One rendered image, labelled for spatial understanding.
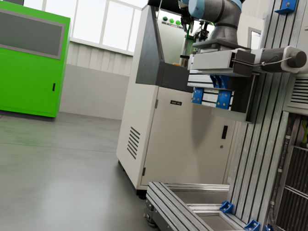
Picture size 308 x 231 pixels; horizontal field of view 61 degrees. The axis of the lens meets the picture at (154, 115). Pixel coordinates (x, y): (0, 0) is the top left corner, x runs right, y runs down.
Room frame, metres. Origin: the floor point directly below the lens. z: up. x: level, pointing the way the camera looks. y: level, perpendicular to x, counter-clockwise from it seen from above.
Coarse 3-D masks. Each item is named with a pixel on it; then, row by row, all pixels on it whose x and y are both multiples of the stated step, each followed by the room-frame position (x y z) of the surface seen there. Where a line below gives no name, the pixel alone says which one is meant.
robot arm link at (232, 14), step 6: (222, 0) 1.32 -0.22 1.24; (228, 0) 1.33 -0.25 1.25; (234, 0) 1.32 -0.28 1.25; (222, 6) 1.31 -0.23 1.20; (228, 6) 1.32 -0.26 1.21; (234, 6) 1.32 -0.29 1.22; (240, 6) 1.34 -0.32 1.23; (222, 12) 1.31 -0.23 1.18; (228, 12) 1.32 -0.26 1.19; (234, 12) 1.33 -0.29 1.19; (240, 12) 1.35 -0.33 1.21; (222, 18) 1.33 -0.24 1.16; (228, 18) 1.32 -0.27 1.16; (234, 18) 1.33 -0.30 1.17; (234, 24) 1.33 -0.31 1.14
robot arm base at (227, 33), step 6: (216, 24) 1.36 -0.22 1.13; (222, 24) 1.33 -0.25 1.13; (228, 24) 1.32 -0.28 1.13; (216, 30) 1.35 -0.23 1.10; (222, 30) 1.33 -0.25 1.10; (228, 30) 1.32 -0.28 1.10; (234, 30) 1.33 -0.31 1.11; (210, 36) 1.37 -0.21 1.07; (216, 36) 1.33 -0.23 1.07; (222, 36) 1.33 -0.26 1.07; (228, 36) 1.31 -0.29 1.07; (234, 36) 1.33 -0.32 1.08; (234, 42) 1.32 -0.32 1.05
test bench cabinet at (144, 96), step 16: (144, 96) 1.94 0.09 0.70; (144, 112) 1.87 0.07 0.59; (128, 128) 2.24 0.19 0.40; (144, 128) 1.80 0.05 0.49; (128, 144) 2.15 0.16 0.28; (144, 144) 1.75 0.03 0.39; (128, 160) 2.06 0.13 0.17; (144, 160) 1.76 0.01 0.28; (128, 176) 2.09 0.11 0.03; (224, 176) 1.96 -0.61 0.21; (144, 192) 1.84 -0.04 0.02
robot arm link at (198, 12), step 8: (192, 0) 1.32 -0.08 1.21; (200, 0) 1.27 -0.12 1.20; (208, 0) 1.28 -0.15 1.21; (216, 0) 1.30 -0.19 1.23; (192, 8) 1.32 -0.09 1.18; (200, 8) 1.28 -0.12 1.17; (208, 8) 1.29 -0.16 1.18; (216, 8) 1.30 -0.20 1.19; (200, 16) 1.32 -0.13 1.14; (208, 16) 1.32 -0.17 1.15; (216, 16) 1.32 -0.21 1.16
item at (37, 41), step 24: (0, 0) 3.77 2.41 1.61; (0, 24) 3.78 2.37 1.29; (24, 24) 3.86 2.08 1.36; (48, 24) 3.96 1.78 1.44; (0, 48) 3.79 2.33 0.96; (24, 48) 3.88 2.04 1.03; (48, 48) 3.97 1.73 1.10; (0, 72) 3.80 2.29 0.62; (24, 72) 3.89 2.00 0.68; (48, 72) 3.99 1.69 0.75; (0, 96) 3.82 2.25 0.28; (24, 96) 3.91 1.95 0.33; (48, 96) 4.01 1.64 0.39; (48, 120) 4.06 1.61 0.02
